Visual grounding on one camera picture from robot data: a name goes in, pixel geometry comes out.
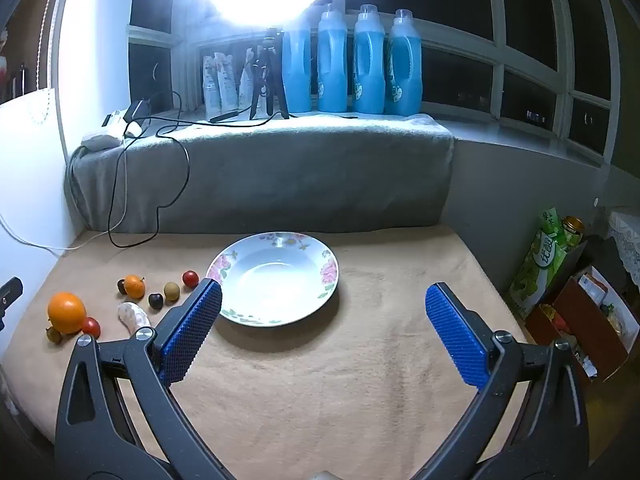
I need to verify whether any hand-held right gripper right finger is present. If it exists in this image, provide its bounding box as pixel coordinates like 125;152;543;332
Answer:
415;282;591;480

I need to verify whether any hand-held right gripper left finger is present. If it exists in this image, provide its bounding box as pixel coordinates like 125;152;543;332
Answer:
55;277;236;480

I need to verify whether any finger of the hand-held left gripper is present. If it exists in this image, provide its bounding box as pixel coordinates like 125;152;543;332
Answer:
0;277;23;331

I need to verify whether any large orange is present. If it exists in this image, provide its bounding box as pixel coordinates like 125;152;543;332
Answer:
47;292;87;335

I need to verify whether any white floral plate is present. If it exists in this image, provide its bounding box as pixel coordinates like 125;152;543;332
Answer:
206;231;340;327

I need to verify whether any white lumpy object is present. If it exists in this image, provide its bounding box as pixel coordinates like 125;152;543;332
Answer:
117;302;152;333

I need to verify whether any green snack packet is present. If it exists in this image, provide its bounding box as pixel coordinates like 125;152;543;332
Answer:
509;207;568;318

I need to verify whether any brown cardboard box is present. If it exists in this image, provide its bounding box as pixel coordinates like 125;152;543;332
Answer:
525;240;640;383

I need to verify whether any gold-topped can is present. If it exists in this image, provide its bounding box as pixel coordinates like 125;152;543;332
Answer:
561;216;586;248

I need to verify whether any grey blanket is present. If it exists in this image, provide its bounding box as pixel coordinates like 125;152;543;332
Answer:
65;112;456;235

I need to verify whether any white lace cloth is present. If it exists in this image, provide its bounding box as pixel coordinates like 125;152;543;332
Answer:
606;210;640;286

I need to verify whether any black power adapter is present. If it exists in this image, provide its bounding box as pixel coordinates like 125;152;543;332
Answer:
123;100;153;122

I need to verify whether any white refill pouch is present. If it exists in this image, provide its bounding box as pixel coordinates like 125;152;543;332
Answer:
215;52;238;111
238;47;258;108
202;55;223;115

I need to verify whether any black tripod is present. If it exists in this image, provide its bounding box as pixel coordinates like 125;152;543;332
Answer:
248;27;291;121

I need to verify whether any blue detergent bottle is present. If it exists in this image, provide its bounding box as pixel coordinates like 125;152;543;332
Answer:
316;3;349;113
352;4;387;114
385;8;423;117
282;20;313;113

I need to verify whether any white cable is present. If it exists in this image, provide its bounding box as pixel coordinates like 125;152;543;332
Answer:
0;212;76;253

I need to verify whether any black cable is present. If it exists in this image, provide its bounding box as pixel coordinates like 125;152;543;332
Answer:
107;91;291;248

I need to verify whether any white bead cord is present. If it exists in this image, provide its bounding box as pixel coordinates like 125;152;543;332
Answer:
30;0;58;121

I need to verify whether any white window frame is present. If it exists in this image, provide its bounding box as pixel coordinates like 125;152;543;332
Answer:
127;0;613;166

